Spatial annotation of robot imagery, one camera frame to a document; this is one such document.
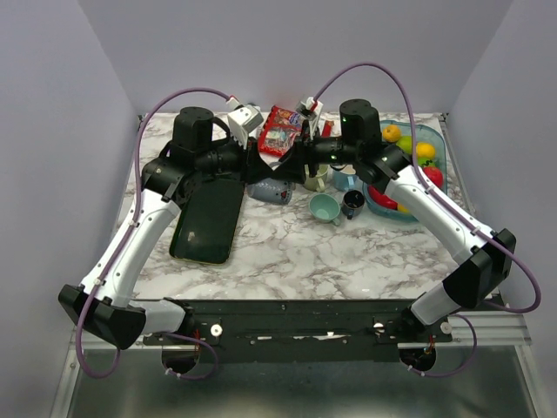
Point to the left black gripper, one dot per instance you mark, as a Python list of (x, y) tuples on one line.
[(251, 165)]

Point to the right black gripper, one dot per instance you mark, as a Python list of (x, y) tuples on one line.
[(291, 165)]

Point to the grey blue mug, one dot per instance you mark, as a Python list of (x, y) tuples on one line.
[(272, 191)]

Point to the light green mug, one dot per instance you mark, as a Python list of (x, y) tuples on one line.
[(317, 182)]

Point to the green teal mug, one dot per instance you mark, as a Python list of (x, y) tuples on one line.
[(325, 209)]

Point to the light blue mug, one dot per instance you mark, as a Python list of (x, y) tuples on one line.
[(344, 178)]

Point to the dark blue mug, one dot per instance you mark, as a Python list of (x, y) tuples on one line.
[(352, 204)]

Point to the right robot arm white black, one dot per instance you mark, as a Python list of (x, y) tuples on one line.
[(482, 255)]

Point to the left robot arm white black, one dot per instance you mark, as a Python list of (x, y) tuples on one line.
[(202, 147)]

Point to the red snack bag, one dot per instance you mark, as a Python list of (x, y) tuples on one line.
[(281, 128)]

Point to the dark green tray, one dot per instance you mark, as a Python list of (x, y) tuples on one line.
[(206, 227)]

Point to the red dragon fruit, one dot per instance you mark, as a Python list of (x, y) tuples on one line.
[(381, 199)]

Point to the teal plastic fruit bowl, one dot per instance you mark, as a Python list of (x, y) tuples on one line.
[(423, 134)]

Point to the green lime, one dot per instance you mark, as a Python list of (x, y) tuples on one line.
[(405, 143)]

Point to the yellow lemon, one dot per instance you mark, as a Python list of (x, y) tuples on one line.
[(402, 209)]

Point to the yellow orange fruit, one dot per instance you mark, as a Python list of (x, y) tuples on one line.
[(424, 149)]

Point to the green apple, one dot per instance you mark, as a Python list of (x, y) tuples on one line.
[(426, 162)]

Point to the red apple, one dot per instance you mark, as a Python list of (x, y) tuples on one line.
[(435, 175)]

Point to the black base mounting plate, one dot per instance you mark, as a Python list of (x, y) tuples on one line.
[(307, 330)]

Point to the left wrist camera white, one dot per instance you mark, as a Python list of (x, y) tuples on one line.
[(243, 120)]

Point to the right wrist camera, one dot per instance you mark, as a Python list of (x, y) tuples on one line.
[(311, 108)]

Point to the aluminium rail frame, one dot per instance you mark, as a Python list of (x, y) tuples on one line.
[(483, 372)]

